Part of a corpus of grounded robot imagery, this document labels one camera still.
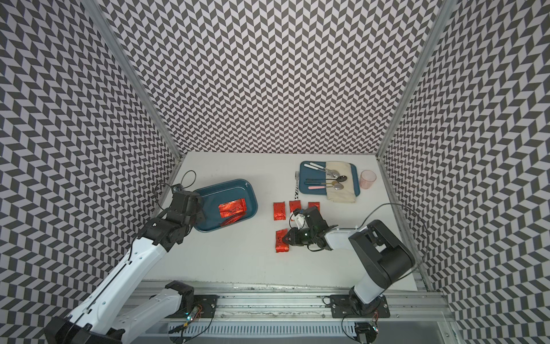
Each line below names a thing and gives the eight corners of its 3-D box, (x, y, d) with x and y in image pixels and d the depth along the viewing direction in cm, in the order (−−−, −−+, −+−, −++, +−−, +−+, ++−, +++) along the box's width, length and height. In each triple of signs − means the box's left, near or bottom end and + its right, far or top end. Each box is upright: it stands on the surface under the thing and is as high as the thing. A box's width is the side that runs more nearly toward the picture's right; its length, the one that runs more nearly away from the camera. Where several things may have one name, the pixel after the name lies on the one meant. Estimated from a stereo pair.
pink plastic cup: (360, 189, 105) (364, 180, 99) (357, 179, 109) (361, 170, 104) (373, 189, 105) (378, 180, 99) (370, 179, 109) (375, 170, 104)
